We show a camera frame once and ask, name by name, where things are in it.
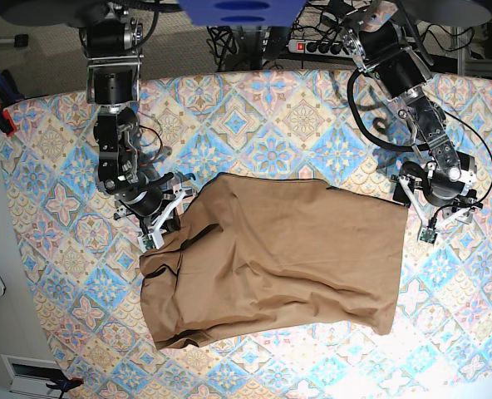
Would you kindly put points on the white box with dark window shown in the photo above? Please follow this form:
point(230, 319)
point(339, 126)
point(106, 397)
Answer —
point(29, 377)

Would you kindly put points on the brown t-shirt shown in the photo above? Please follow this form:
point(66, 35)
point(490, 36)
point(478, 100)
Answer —
point(254, 255)

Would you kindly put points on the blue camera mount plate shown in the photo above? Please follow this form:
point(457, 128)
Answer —
point(278, 13)

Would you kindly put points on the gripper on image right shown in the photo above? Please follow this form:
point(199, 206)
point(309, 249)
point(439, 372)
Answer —
point(437, 200)

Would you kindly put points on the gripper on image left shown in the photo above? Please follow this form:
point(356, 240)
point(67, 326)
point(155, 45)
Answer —
point(155, 207)

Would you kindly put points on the black orange clamp bottom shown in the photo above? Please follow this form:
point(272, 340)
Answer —
point(59, 382)

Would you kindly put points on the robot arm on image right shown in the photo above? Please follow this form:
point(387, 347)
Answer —
point(383, 42)

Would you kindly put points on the white power strip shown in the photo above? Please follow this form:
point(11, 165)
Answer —
point(317, 48)

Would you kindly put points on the red and black clamp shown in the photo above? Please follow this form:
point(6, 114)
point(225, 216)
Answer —
point(7, 125)

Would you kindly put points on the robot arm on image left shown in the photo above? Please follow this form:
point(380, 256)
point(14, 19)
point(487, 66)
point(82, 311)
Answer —
point(113, 45)

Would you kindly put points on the patterned tablecloth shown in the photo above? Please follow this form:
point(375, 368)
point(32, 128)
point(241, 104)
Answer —
point(82, 268)

